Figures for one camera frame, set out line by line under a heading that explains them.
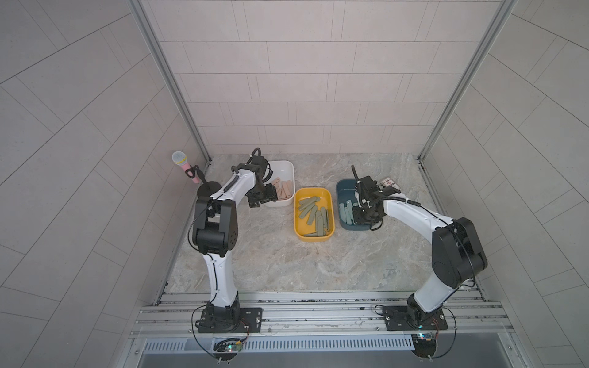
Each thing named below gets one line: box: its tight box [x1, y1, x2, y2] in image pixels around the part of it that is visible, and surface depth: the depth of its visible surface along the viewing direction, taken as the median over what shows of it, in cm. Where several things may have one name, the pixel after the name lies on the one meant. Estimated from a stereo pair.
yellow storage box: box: [293, 187, 336, 243], surface depth 96 cm
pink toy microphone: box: [171, 151, 201, 184], surface depth 86 cm
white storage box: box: [261, 160, 296, 208], surface depth 107 cm
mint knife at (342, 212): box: [338, 203, 347, 224], surface depth 95 cm
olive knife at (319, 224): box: [315, 210, 324, 237], surface depth 93 cm
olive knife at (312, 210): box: [299, 203, 318, 226], surface depth 98 cm
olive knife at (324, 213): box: [320, 207, 328, 236], surface depth 96 cm
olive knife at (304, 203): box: [298, 196, 321, 211], surface depth 101 cm
